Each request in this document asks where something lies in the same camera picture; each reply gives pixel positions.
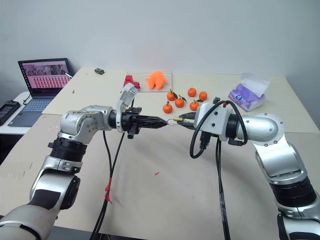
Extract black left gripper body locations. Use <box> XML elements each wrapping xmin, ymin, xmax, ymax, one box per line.
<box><xmin>121</xmin><ymin>106</ymin><xmax>145</xmax><ymax>140</ymax></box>

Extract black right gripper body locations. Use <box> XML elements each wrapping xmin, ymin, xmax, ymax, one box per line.
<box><xmin>199</xmin><ymin>131</ymin><xmax>218</xmax><ymax>151</ymax></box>

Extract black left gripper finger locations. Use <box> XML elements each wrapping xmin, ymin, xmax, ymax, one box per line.
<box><xmin>139</xmin><ymin>122</ymin><xmax>167</xmax><ymax>130</ymax></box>
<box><xmin>139</xmin><ymin>115</ymin><xmax>167</xmax><ymax>124</ymax></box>

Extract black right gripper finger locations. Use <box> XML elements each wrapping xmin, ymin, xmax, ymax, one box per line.
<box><xmin>178</xmin><ymin>112</ymin><xmax>197</xmax><ymax>121</ymax></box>
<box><xmin>181</xmin><ymin>120</ymin><xmax>197</xmax><ymax>131</ymax></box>

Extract small brass padlock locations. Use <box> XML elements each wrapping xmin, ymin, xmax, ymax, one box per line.
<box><xmin>166</xmin><ymin>116</ymin><xmax>185</xmax><ymax>127</ymax></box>

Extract clear plastic tray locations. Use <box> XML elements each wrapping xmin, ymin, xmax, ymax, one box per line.
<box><xmin>126</xmin><ymin>70</ymin><xmax>174</xmax><ymax>94</ymax></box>

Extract beige paper table sheet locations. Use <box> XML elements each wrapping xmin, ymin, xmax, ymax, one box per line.
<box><xmin>41</xmin><ymin>66</ymin><xmax>320</xmax><ymax>135</ymax></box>
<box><xmin>0</xmin><ymin>113</ymin><xmax>320</xmax><ymax>240</ymax></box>

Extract orange plush toy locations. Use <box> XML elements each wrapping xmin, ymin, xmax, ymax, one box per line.
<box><xmin>145</xmin><ymin>70</ymin><xmax>168</xmax><ymax>90</ymax></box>

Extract red building blocks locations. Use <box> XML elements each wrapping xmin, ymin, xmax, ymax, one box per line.
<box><xmin>124</xmin><ymin>74</ymin><xmax>142</xmax><ymax>90</ymax></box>

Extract purple tissue pack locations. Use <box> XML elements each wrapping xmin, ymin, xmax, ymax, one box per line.
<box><xmin>227</xmin><ymin>72</ymin><xmax>272</xmax><ymax>113</ymax></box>

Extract dark blue laptop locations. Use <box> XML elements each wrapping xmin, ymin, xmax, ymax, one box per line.
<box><xmin>7</xmin><ymin>58</ymin><xmax>75</xmax><ymax>128</ymax></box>

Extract white side table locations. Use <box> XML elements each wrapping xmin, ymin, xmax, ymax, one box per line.
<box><xmin>0</xmin><ymin>91</ymin><xmax>32</xmax><ymax>136</ymax></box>

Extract black handheld controller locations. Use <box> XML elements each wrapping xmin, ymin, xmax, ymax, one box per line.
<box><xmin>0</xmin><ymin>99</ymin><xmax>21</xmax><ymax>127</ymax></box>

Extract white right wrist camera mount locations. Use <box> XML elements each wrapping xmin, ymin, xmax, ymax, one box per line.
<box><xmin>193</xmin><ymin>101</ymin><xmax>230</xmax><ymax>138</ymax></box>

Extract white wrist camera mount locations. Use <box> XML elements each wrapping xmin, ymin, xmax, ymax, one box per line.
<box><xmin>193</xmin><ymin>101</ymin><xmax>230</xmax><ymax>138</ymax></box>
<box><xmin>115</xmin><ymin>82</ymin><xmax>139</xmax><ymax>134</ymax></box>

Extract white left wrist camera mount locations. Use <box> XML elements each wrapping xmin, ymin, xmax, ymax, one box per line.
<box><xmin>115</xmin><ymin>82</ymin><xmax>139</xmax><ymax>134</ymax></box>

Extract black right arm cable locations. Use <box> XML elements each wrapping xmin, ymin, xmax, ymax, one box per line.
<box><xmin>189</xmin><ymin>99</ymin><xmax>249</xmax><ymax>240</ymax></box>

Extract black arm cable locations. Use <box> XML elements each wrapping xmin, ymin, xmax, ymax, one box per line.
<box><xmin>89</xmin><ymin>98</ymin><xmax>136</xmax><ymax>240</ymax></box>
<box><xmin>189</xmin><ymin>99</ymin><xmax>249</xmax><ymax>240</ymax></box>

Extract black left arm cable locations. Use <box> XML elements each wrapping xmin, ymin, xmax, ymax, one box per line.
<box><xmin>89</xmin><ymin>98</ymin><xmax>136</xmax><ymax>240</ymax></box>

